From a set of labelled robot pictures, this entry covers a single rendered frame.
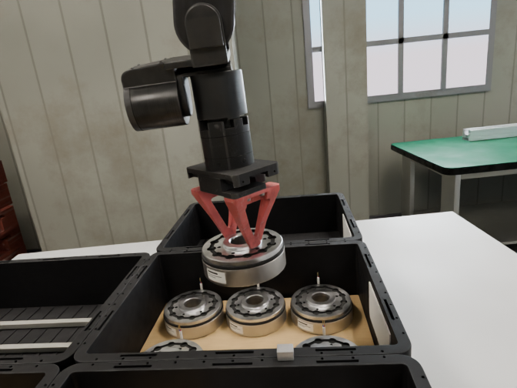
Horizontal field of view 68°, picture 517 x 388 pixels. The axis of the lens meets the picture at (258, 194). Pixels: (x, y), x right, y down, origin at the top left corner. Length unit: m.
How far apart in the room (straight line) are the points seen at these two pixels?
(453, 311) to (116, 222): 1.87
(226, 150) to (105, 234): 2.04
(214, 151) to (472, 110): 3.03
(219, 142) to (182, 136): 1.73
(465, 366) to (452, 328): 0.11
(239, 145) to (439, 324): 0.64
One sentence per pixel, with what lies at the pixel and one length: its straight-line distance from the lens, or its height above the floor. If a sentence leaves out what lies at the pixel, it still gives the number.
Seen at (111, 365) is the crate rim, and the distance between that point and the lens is 0.51.
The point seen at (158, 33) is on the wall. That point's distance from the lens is 2.16.
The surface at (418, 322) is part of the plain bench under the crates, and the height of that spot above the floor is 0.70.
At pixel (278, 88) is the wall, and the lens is 2.92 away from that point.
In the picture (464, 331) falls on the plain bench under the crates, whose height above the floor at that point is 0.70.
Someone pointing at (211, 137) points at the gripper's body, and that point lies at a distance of 0.42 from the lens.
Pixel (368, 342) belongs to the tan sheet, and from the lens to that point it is 0.64.
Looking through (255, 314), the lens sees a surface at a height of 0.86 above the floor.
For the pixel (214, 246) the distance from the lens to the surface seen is 0.48.
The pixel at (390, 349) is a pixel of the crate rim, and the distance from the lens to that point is 0.48.
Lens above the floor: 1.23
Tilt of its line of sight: 17 degrees down
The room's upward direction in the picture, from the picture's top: 6 degrees counter-clockwise
